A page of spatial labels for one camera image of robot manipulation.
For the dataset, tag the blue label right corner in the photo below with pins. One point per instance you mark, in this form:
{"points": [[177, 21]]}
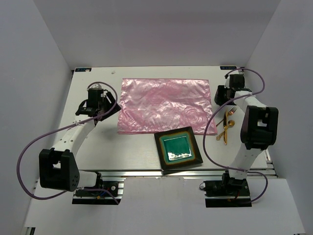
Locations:
{"points": [[228, 68]]}

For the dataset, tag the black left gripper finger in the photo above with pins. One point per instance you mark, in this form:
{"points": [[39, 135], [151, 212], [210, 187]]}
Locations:
{"points": [[104, 114], [112, 105]]}

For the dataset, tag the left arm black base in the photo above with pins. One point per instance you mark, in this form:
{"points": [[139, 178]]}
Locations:
{"points": [[110, 194]]}

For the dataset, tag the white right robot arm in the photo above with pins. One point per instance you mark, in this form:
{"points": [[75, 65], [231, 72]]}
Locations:
{"points": [[259, 128]]}

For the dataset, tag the rose gold fork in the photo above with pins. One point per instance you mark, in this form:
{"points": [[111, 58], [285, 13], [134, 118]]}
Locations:
{"points": [[226, 115]]}

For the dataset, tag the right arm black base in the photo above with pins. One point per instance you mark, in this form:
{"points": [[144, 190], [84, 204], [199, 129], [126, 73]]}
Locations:
{"points": [[225, 195]]}

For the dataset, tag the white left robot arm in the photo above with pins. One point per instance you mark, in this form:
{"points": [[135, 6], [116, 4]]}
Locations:
{"points": [[57, 165]]}

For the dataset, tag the blue label corner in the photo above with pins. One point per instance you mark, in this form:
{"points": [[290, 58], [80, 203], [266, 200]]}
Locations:
{"points": [[82, 69], [228, 68]]}

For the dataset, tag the green square ceramic plate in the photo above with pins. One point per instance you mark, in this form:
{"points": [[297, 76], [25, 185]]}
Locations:
{"points": [[177, 148]]}

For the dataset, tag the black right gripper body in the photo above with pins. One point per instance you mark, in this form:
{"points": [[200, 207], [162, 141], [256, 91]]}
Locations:
{"points": [[222, 93]]}

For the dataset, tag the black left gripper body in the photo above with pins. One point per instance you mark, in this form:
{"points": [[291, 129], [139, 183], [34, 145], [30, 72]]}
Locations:
{"points": [[100, 105]]}

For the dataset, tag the small gold spoon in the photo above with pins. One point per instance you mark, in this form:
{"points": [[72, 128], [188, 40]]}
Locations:
{"points": [[229, 124]]}

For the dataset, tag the pink satin rose placemat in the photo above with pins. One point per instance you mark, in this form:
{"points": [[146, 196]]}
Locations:
{"points": [[150, 105]]}

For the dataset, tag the gold knife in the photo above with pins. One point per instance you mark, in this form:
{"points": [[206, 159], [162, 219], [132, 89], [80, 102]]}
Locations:
{"points": [[225, 138]]}

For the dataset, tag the blue label left corner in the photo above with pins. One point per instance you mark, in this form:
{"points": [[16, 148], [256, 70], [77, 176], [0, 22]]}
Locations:
{"points": [[82, 69]]}

